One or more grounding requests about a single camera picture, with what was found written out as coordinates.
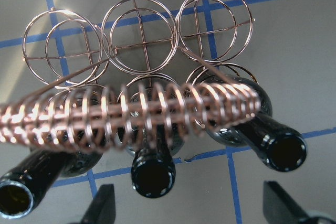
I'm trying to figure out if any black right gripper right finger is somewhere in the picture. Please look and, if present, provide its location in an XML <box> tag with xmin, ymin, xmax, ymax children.
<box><xmin>262</xmin><ymin>181</ymin><xmax>309</xmax><ymax>224</ymax></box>

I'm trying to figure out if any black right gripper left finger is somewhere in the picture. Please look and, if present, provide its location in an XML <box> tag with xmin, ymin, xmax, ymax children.
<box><xmin>80</xmin><ymin>184</ymin><xmax>116</xmax><ymax>224</ymax></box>

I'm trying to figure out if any dark wine bottle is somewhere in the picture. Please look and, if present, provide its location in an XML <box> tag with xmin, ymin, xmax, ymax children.
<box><xmin>126</xmin><ymin>123</ymin><xmax>184</xmax><ymax>198</ymax></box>
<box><xmin>207</xmin><ymin>76</ymin><xmax>307</xmax><ymax>172</ymax></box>
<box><xmin>1</xmin><ymin>149</ymin><xmax>102</xmax><ymax>219</ymax></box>

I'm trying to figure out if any copper wire bottle basket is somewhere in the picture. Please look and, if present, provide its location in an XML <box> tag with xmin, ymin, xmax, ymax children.
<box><xmin>0</xmin><ymin>0</ymin><xmax>263</xmax><ymax>156</ymax></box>

